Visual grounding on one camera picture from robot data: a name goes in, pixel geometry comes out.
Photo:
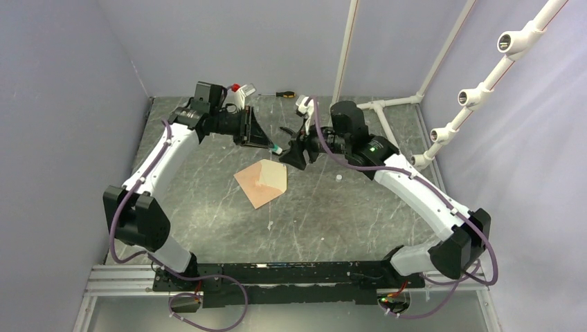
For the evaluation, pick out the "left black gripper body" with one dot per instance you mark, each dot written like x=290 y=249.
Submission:
x=239 y=126

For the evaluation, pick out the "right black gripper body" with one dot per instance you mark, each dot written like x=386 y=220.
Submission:
x=312 y=142

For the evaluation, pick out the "green white glue stick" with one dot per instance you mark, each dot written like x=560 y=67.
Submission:
x=276 y=150

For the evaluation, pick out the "brown paper envelope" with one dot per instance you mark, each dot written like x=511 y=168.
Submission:
x=263 y=181

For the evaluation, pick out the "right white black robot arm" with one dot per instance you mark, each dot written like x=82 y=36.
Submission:
x=461 y=234

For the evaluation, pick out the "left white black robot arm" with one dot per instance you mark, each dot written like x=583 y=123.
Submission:
x=137 y=223

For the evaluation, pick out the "black pliers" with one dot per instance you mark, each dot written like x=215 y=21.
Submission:
x=290 y=132

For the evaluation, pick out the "yellow black screwdriver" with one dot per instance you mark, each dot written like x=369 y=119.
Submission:
x=281 y=94

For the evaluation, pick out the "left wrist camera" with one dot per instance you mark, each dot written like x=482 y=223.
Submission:
x=239 y=94

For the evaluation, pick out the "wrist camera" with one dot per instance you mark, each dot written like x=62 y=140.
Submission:
x=239 y=94
x=305 y=109

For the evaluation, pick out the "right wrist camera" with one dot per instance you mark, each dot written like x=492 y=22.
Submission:
x=305 y=109

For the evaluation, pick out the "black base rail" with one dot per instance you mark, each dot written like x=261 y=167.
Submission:
x=226 y=284

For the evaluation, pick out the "aluminium frame rail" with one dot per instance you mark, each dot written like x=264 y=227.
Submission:
x=138 y=280

